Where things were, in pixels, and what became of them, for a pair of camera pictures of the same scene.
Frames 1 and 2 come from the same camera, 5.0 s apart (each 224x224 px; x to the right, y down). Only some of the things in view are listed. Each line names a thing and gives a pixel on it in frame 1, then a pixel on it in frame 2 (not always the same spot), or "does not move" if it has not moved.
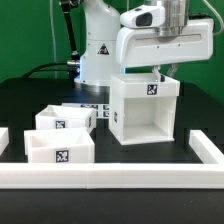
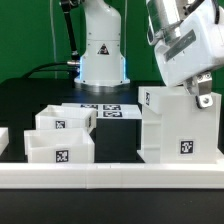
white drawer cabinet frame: [142, 109] to [175, 130]
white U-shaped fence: [18, 175] does not move
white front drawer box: [59, 145] does not move
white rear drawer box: [66, 117] does not move
